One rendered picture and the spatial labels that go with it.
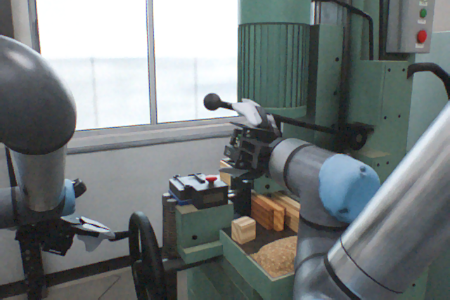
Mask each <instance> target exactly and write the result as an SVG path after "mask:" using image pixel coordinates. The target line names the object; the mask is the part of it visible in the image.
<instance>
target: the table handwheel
mask: <svg viewBox="0 0 450 300"><path fill-rule="evenodd" d="M129 230H131V237H129V259H130V264H131V270H132V275H133V281H134V288H135V292H136V295H137V299H138V300H169V298H168V290H167V284H166V278H165V275H167V274H171V273H175V272H178V271H181V270H186V269H189V268H195V267H197V266H202V265H205V264H209V263H213V262H215V261H216V260H217V257H216V256H215V257H214V258H211V259H207V260H203V261H199V262H195V263H190V264H187V265H186V264H185V262H184V260H183V259H182V258H181V257H180V256H177V257H176V258H175V259H163V260H162V255H161V252H160V249H159V246H158V241H157V238H156V235H155V231H154V230H153V227H152V226H151V224H150V221H149V220H148V217H147V216H146V215H145V214H144V213H143V212H142V211H135V212H134V213H133V214H132V215H131V217H130V220H129ZM139 230H140V237H141V256H140V247H139ZM146 288H147V291H146ZM147 292H148V294H147ZM148 296H149V299H148Z"/></svg>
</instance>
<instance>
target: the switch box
mask: <svg viewBox="0 0 450 300"><path fill-rule="evenodd" d="M420 1H422V2H427V5H426V6H420V5H419V3H420ZM422 8H424V9H425V10H426V13H427V16H426V17H425V18H423V19H422V18H420V16H419V11H420V9H422ZM434 13H435V0H425V1H423V0H390V2H389V10H388V17H389V18H388V26H387V41H386V50H385V52H386V53H430V50H431V48H430V44H431V38H432V26H433V20H434ZM418 20H426V23H425V24H421V23H418ZM421 30H425V31H426V34H427V39H426V40H425V42H423V43H420V42H419V41H418V33H419V31H421ZM416 44H423V48H416Z"/></svg>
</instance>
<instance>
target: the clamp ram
mask: <svg viewBox="0 0 450 300"><path fill-rule="evenodd" d="M232 178H233V176H231V191H229V200H230V201H231V202H232V203H233V205H234V207H235V208H236V209H238V210H239V211H241V212H242V213H243V214H244V215H246V216H249V215H251V182H249V181H239V182H238V183H234V182H233V181H232Z"/></svg>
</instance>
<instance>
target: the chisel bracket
mask: <svg viewBox="0 0 450 300"><path fill-rule="evenodd" d="M249 182H251V189H252V190H254V191H255V192H257V193H259V194H264V193H267V194H271V193H273V192H276V191H280V190H287V189H285V187H283V186H281V185H279V184H277V182H274V181H273V180H271V179H270V178H269V177H268V176H267V174H263V175H262V177H261V178H258V179H254V180H249Z"/></svg>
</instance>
